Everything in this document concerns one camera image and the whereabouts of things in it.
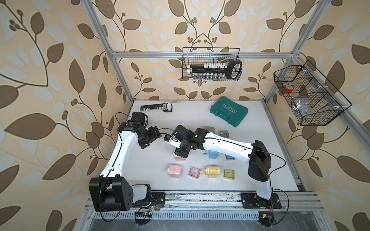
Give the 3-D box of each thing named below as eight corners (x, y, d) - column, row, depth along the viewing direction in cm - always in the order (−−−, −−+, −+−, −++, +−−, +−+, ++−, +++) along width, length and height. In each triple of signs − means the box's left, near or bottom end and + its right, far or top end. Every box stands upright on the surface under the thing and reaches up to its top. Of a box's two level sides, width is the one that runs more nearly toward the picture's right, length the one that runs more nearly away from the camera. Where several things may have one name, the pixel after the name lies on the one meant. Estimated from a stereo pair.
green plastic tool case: (207, 111, 116) (208, 107, 112) (221, 98, 125) (222, 94, 122) (236, 128, 105) (237, 124, 101) (248, 113, 115) (250, 108, 111)
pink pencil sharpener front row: (166, 178, 83) (165, 174, 77) (167, 169, 86) (166, 164, 81) (181, 178, 83) (180, 174, 77) (181, 169, 86) (180, 164, 81)
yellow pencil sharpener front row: (202, 178, 84) (203, 173, 77) (201, 171, 86) (202, 166, 79) (218, 178, 84) (220, 173, 77) (217, 171, 86) (219, 166, 79)
